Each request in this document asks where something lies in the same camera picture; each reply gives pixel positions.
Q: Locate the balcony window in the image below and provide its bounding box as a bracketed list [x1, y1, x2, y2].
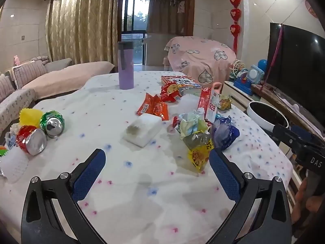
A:
[121, 0, 150, 64]

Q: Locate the crushed green can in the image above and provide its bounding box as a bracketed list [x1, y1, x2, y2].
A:
[40, 110, 65, 138]

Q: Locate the black television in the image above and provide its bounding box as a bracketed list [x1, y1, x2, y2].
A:
[264, 22, 325, 133]

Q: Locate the striped pink pillow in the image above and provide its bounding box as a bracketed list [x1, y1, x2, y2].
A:
[0, 74, 16, 102]
[13, 61, 47, 89]

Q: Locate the white pleated paper liner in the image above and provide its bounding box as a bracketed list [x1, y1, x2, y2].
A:
[0, 147, 29, 183]

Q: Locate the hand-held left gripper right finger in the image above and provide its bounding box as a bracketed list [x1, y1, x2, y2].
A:
[208, 148, 293, 244]

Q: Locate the red heart hanging decoration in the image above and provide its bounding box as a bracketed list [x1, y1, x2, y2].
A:
[229, 0, 242, 54]

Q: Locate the white TV cabinet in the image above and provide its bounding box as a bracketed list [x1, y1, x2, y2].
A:
[225, 81, 257, 110]
[251, 84, 325, 138]

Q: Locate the dark blue foil wrapper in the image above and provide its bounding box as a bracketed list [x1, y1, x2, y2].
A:
[211, 115, 240, 149]

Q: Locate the beige sofa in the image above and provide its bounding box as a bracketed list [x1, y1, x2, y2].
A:
[0, 57, 115, 133]

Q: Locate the orange red snack wrapper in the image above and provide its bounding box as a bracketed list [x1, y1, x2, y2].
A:
[136, 93, 170, 121]

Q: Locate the ferris wheel toy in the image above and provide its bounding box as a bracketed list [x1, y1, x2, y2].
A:
[230, 60, 245, 78]

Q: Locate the tall red packet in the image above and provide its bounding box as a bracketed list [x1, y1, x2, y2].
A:
[198, 87, 213, 120]

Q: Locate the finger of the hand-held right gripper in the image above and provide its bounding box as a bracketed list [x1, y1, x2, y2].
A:
[291, 125, 320, 143]
[273, 124, 305, 155]

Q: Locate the light blue cube toy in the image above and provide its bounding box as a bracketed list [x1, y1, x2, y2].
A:
[247, 65, 266, 84]

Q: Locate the white paper tag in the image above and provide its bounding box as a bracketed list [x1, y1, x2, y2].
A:
[205, 91, 220, 122]

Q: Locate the crushed red can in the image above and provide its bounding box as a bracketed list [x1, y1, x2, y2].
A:
[16, 125, 48, 155]

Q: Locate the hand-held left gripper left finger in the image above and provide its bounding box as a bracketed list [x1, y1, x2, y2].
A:
[21, 148, 109, 244]

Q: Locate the white round trash bin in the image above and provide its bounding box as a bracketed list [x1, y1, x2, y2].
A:
[247, 101, 290, 131]

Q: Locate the children's picture book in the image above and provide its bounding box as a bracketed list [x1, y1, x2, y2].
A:
[161, 75, 201, 87]

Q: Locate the red snack packet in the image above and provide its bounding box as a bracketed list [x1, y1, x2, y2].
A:
[160, 83, 183, 102]

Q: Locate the pink rod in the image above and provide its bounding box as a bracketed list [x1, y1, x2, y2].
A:
[261, 24, 283, 92]

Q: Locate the pink heart print blanket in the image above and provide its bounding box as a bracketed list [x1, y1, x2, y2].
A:
[164, 36, 237, 85]

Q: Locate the purple drink bottle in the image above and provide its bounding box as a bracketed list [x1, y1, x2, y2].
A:
[117, 41, 134, 90]

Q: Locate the yellow pleated paper cup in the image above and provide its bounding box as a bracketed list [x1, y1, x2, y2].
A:
[20, 108, 43, 129]

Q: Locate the gold patterned curtain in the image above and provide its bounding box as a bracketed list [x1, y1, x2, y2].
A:
[46, 0, 119, 64]

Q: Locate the yellow snack bag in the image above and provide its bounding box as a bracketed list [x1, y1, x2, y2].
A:
[188, 142, 215, 172]

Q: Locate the blue plastic toy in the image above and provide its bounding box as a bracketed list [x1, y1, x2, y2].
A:
[234, 71, 253, 96]

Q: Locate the green drink pouch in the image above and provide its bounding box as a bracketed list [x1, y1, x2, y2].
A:
[218, 95, 232, 111]

